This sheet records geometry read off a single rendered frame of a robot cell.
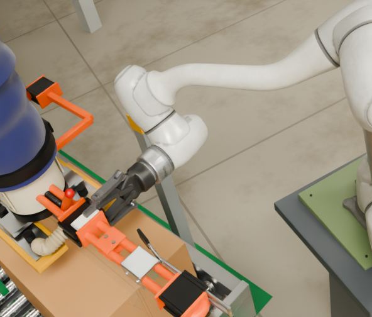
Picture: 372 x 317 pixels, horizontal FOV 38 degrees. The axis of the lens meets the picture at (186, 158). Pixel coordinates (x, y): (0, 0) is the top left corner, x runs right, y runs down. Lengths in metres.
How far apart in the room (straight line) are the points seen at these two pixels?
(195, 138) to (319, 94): 2.11
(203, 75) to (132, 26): 3.24
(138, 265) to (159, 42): 3.16
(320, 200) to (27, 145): 0.99
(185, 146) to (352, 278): 0.67
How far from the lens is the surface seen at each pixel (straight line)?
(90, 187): 1.59
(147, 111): 1.39
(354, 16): 1.19
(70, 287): 1.65
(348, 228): 1.81
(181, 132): 1.41
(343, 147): 3.13
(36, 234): 1.55
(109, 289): 1.60
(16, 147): 1.35
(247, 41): 4.02
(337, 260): 1.77
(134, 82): 1.39
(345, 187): 1.91
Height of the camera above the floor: 2.23
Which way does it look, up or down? 44 degrees down
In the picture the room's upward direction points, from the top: 17 degrees counter-clockwise
